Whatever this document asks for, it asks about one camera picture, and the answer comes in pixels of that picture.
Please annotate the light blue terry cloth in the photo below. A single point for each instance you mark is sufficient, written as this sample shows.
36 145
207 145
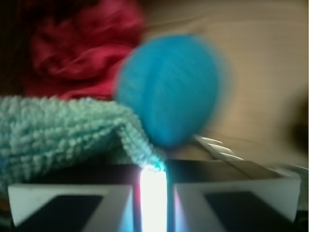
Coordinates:
39 135

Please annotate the red crumpled cloth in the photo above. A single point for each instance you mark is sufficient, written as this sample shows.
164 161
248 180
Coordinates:
77 47

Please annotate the blue rubber ball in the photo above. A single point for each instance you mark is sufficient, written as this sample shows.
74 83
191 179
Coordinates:
173 84

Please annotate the bunch of silver keys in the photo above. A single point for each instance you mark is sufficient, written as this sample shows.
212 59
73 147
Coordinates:
216 148

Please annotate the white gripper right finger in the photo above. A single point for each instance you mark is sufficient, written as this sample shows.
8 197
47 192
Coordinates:
201 204

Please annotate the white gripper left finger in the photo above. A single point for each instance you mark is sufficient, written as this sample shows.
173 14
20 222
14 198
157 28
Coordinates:
71 208

